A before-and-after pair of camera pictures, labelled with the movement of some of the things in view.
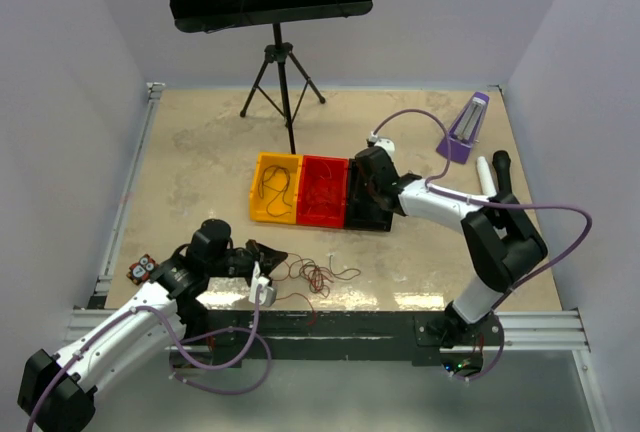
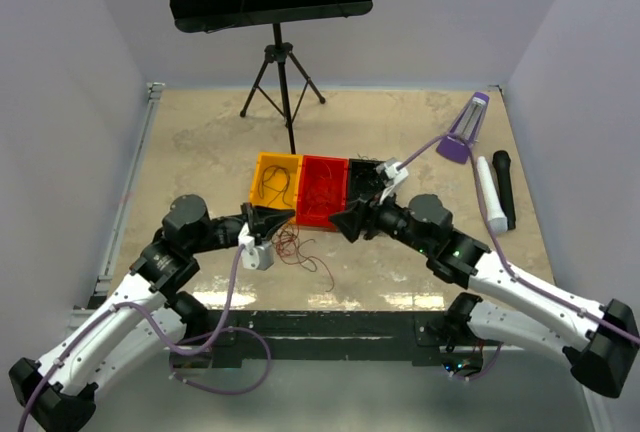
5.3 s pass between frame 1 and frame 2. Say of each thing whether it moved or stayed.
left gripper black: moved
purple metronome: stayed
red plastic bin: stayed
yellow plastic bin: stayed
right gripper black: moved
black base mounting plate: stayed
